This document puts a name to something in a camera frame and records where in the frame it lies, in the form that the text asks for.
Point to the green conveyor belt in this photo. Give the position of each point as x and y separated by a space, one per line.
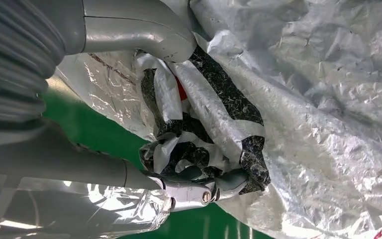
89 132

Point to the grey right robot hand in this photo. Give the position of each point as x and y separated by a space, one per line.
62 161

